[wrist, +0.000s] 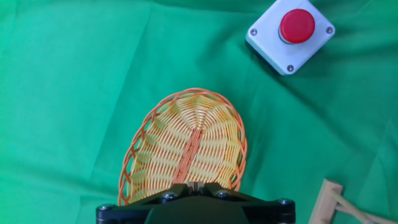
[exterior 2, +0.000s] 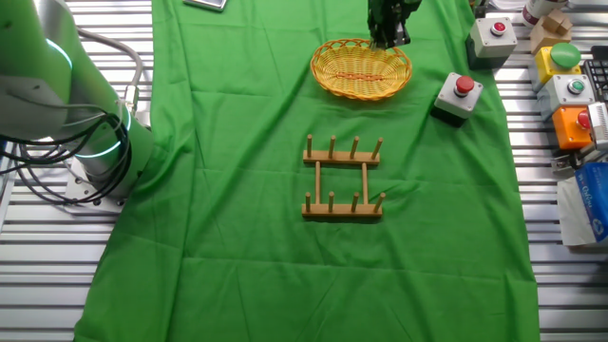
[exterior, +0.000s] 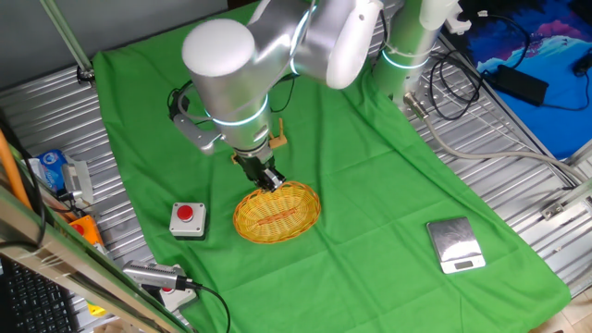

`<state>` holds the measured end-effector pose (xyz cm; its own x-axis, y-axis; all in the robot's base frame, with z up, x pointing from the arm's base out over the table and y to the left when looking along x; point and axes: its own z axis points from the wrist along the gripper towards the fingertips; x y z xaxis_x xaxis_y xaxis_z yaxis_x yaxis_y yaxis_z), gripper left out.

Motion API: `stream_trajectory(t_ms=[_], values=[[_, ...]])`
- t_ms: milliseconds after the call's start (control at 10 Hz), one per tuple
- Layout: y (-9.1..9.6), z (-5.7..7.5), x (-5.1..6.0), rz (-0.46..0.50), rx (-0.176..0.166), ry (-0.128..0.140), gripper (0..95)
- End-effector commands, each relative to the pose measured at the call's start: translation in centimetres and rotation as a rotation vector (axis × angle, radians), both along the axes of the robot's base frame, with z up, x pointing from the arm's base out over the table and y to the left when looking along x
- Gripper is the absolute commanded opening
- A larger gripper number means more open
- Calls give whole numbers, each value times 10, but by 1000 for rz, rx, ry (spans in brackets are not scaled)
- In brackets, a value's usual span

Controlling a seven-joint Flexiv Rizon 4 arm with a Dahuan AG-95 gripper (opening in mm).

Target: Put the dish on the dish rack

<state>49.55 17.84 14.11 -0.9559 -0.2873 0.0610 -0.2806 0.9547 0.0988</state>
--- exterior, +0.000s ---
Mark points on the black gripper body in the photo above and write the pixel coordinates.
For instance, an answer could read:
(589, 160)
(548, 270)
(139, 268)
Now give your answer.
(253, 166)

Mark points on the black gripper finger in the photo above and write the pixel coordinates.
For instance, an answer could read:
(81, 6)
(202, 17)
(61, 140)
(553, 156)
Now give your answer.
(275, 180)
(261, 181)

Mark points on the yellow orange woven basket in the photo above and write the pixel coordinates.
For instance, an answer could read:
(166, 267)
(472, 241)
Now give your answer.
(277, 217)

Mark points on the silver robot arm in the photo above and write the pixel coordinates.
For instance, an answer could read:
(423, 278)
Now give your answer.
(231, 69)

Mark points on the wooden peg dish rack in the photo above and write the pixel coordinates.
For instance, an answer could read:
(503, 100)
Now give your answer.
(279, 139)

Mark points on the grey box red mushroom button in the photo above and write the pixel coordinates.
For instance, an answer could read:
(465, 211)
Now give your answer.
(187, 222)

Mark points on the green cloth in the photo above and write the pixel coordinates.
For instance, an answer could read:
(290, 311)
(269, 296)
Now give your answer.
(370, 185)

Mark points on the grey box flat red button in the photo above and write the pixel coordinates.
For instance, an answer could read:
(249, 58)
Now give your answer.
(178, 298)

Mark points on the orange box red button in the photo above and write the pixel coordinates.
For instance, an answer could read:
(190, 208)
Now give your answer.
(88, 229)

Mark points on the silver kitchen scale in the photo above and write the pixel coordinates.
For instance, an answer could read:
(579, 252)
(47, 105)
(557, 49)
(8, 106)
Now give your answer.
(455, 245)

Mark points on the blue tissue pack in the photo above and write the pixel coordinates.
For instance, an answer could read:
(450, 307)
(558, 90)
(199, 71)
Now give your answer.
(52, 168)

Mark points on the green metal pole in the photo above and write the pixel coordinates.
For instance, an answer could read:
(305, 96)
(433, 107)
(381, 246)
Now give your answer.
(65, 32)

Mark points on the orange tube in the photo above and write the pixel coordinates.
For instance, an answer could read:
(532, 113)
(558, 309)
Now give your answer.
(11, 166)

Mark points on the black keyboard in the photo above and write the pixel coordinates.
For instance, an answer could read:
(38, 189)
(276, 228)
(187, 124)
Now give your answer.
(32, 300)

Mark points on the black power adapter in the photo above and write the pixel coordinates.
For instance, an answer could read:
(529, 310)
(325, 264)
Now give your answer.
(518, 85)

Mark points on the blue printed mat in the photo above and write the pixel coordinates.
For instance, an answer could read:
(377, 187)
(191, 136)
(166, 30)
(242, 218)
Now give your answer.
(546, 37)

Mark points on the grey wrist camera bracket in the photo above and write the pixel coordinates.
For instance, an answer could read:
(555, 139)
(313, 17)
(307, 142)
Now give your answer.
(194, 131)

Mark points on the slim silver camera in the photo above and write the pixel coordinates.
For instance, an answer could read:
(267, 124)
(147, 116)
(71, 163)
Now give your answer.
(152, 274)

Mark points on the ribbed silver depth camera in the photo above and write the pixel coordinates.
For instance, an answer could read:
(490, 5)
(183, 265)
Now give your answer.
(77, 178)

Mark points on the metal frame beam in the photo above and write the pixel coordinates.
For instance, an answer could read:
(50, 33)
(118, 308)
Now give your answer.
(69, 263)

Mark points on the aluminium profile bracket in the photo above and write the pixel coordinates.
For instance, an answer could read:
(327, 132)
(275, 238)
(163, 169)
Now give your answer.
(566, 201)

